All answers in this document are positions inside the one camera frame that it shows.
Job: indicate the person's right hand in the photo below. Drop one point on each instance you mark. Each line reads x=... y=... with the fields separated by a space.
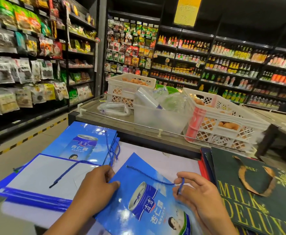
x=204 y=203

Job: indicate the person's left hand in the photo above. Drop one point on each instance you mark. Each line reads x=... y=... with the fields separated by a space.
x=91 y=190

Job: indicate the person's right thumb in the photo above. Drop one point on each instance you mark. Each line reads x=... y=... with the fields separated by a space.
x=182 y=194

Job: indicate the person's left thumb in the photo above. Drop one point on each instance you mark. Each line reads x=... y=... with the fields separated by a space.
x=111 y=186

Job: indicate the blue can-print gift bag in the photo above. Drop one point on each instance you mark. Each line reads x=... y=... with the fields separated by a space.
x=133 y=205

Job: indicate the person's left forearm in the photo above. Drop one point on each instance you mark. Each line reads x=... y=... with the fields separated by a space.
x=62 y=222

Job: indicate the red gift bag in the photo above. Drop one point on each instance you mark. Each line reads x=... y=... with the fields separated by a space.
x=203 y=170

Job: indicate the grey display counter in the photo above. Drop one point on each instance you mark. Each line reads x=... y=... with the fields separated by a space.
x=123 y=126

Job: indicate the stack of blue gift bags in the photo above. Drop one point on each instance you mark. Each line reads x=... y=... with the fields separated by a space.
x=47 y=173

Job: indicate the flat clear plastic bag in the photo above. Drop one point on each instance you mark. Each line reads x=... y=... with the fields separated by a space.
x=113 y=109

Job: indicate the translucent plastic bin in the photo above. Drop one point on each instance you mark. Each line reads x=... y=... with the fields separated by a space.
x=160 y=119

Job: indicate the dark green gift bag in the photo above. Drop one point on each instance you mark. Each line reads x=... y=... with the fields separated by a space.
x=262 y=208

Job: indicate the pile of brown eggs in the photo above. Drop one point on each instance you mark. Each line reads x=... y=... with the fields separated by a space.
x=229 y=125

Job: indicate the crumpled clear plastic bags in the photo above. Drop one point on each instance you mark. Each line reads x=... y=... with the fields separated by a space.
x=173 y=101

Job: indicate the roll of clear plastic bags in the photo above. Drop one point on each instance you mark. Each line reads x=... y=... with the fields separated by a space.
x=146 y=97

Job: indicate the small white plastic egg crate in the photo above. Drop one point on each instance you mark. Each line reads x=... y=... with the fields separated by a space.
x=133 y=91

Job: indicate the large white plastic egg crate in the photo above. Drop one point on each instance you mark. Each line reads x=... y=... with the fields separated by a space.
x=240 y=115

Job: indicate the black stand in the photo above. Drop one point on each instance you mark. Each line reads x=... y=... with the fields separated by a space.
x=267 y=139

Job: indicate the green plastic basin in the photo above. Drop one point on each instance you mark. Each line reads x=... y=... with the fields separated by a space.
x=171 y=89

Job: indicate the layer of pale eggs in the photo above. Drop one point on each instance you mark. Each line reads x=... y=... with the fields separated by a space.
x=135 y=81

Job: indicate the grey side counter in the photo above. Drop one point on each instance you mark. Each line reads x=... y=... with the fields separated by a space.
x=280 y=122

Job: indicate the rows of sauce bottles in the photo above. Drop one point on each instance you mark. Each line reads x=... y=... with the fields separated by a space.
x=231 y=66

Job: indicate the rack of hanging seasoning packets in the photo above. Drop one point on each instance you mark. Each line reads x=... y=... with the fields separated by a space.
x=130 y=46

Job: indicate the rows of shelved snack bags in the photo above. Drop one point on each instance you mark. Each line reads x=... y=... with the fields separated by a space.
x=80 y=46

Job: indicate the rows of hanging snack packets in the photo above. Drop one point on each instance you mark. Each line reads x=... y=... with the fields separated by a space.
x=23 y=70

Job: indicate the black snack shelf unit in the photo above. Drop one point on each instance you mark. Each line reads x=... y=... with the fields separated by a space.
x=67 y=46

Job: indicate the black bottle shelf unit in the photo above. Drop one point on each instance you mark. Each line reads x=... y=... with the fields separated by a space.
x=231 y=41

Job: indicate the yellow hanging sign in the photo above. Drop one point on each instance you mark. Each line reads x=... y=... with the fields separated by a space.
x=187 y=10

